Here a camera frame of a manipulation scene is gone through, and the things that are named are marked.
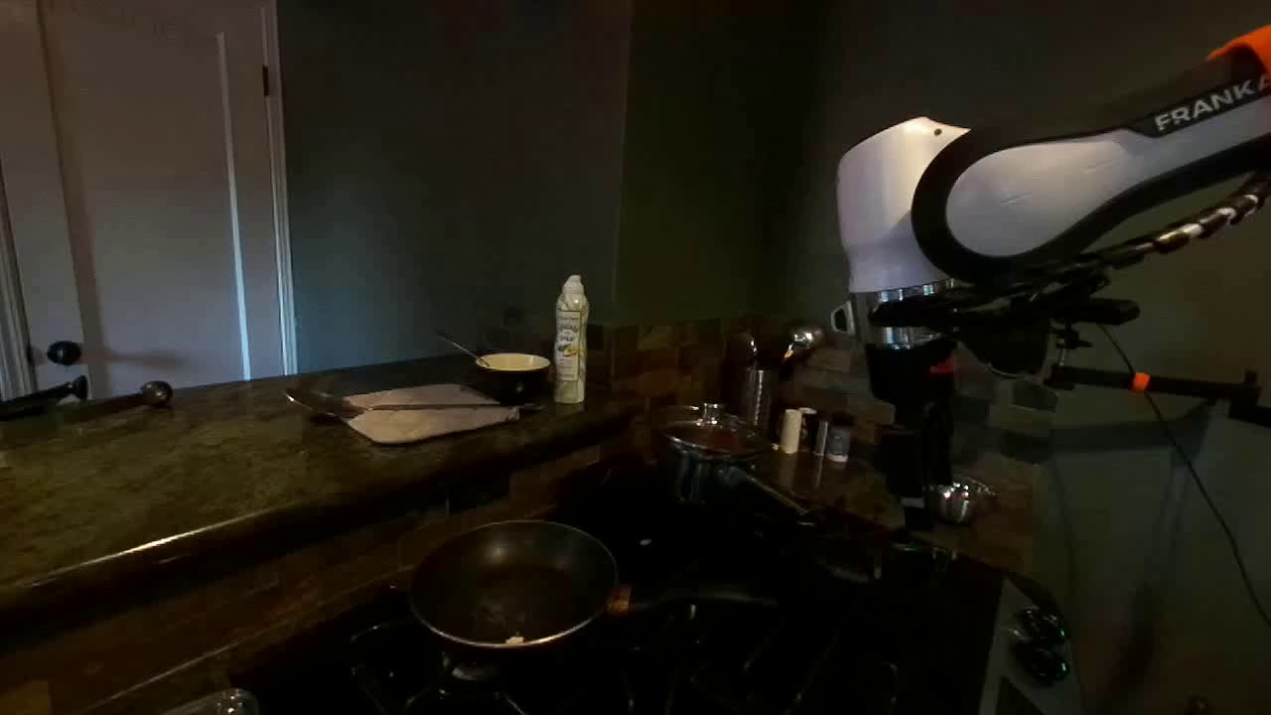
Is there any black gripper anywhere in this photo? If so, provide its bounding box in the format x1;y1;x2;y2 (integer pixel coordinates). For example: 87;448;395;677
865;297;954;493

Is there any black frying pan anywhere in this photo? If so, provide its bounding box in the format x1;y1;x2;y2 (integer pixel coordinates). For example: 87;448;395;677
410;521;776;651

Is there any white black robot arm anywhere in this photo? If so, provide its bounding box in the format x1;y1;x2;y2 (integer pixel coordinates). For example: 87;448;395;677
840;27;1271;501

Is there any dark pepper shaker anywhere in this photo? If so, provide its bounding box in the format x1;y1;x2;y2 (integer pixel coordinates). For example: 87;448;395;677
823;418;853;466

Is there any white salt shaker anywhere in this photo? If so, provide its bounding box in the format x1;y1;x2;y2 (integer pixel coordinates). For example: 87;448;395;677
779;406;808;456

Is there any crumpled foil ball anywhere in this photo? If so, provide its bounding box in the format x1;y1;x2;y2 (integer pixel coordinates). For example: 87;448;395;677
934;480;999;524

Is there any white spray bottle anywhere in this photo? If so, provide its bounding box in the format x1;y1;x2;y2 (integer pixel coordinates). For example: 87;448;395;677
553;274;590;406

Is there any black rod with orange clamp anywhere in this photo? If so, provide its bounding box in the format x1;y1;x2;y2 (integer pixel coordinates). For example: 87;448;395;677
1047;364;1271;427

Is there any dark bowl with cream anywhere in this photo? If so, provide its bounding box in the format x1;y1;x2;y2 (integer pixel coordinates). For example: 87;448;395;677
476;348;553;406

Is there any metal knife on towel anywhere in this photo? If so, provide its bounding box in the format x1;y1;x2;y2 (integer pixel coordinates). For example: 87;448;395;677
288;383;362;419

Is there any white door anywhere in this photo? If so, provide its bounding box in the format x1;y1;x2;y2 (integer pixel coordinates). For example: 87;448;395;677
0;0;300;395

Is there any black door knob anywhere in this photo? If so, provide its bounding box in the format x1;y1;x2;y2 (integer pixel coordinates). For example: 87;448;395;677
48;341;83;364

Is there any black handle utensil on counter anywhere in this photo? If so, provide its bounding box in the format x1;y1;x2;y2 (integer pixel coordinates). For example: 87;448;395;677
0;377;175;419

